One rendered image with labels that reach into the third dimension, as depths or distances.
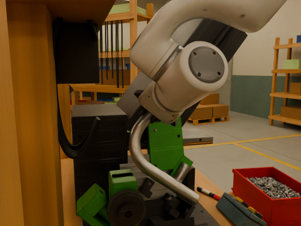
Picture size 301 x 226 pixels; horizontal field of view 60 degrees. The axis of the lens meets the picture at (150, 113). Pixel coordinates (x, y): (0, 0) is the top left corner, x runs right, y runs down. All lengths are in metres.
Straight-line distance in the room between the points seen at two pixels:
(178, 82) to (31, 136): 0.30
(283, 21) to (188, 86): 7.78
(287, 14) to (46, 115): 7.79
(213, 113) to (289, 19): 3.09
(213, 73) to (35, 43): 0.32
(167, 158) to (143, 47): 0.49
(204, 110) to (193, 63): 6.62
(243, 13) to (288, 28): 7.56
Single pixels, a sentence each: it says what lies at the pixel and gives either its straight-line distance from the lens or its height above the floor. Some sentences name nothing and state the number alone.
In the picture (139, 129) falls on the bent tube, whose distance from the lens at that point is 0.67.
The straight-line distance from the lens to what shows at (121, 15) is 3.50.
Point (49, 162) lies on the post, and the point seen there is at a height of 1.20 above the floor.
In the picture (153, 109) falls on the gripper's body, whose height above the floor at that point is 1.29.
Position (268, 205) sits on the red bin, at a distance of 1.12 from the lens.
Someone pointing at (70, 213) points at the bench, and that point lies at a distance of 1.04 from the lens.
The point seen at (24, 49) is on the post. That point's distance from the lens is 0.54.
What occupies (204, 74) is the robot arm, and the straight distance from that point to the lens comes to 0.40.
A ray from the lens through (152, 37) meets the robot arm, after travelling 0.43.
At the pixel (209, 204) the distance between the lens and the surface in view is 1.03.
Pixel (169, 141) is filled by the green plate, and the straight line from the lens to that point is 0.85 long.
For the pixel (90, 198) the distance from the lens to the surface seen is 0.54.
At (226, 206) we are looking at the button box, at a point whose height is 0.93.
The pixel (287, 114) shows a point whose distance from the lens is 7.17.
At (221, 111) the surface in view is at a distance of 7.43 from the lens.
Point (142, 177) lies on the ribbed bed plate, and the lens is 0.85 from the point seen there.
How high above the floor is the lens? 1.38
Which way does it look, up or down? 9 degrees down
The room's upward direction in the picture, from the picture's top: straight up
